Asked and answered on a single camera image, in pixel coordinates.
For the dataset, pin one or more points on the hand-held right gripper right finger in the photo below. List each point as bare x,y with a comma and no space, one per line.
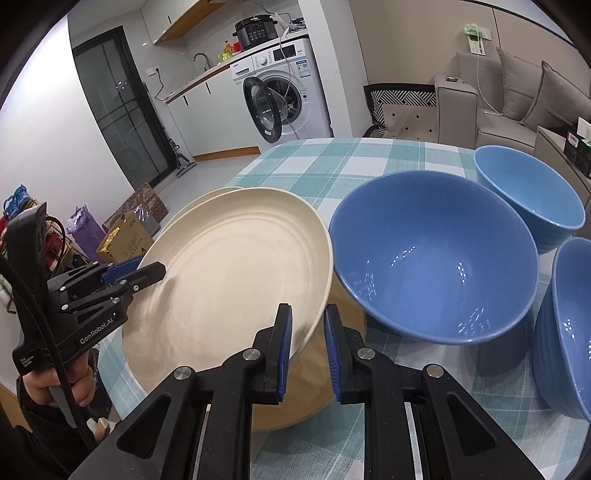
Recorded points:
333,360

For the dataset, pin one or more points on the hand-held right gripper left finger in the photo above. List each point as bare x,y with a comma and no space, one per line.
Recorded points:
283,355

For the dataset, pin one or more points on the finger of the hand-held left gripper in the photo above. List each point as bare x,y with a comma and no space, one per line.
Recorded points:
121,270
143,277

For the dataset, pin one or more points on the tan plate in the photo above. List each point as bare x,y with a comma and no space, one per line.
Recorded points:
300,398

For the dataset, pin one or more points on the cream plate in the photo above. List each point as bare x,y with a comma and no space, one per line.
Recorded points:
221,286
207,195

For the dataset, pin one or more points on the large blue bowl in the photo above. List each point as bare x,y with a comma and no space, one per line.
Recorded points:
429,249

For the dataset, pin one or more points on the person's left forearm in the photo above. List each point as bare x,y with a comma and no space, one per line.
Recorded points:
41,443

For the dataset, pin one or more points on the person's left hand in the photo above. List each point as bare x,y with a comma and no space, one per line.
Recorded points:
39,385

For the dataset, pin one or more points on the yellow cardboard box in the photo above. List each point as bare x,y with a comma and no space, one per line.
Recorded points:
127,240

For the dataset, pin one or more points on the purple bag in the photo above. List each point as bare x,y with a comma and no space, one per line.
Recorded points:
85,235

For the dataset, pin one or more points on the brown patterned paper bag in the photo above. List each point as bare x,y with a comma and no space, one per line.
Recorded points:
147,203

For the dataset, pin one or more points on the blue shoes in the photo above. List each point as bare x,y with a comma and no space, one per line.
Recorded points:
16,198

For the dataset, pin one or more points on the grey floor mop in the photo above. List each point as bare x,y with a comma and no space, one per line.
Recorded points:
181,159

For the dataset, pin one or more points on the black glass door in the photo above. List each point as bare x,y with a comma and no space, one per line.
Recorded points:
120,115

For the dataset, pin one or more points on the white kitchen counter cabinet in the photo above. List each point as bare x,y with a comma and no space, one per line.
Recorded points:
217,120

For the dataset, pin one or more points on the teal checkered tablecloth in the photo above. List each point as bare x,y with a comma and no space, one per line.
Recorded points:
323,161

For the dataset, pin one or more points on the chrome faucet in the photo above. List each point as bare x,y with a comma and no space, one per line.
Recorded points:
201,57

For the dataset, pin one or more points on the yellow toy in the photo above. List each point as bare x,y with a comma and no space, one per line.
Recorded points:
226,46

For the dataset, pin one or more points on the white washing machine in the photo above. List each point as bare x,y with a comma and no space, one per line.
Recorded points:
300,87

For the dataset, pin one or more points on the beige diamond print cushion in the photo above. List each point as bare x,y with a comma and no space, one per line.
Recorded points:
411,121

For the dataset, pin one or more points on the black pressure cooker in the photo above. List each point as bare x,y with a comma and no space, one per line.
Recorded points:
256,32

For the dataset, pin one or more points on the black white striped pillow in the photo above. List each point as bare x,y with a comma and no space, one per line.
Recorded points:
401,98

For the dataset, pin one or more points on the grey sofa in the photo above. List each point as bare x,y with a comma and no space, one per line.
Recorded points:
498,131

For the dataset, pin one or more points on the black box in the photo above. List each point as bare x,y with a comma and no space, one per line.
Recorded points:
579,147

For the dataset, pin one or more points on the grey sofa cushion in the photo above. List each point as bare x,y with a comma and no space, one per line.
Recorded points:
519,83
558,101

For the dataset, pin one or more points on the wooden wall cabinet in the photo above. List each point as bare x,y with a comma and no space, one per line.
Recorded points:
184,23

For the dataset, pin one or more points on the white wall power strip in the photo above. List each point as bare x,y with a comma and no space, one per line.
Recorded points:
475,39

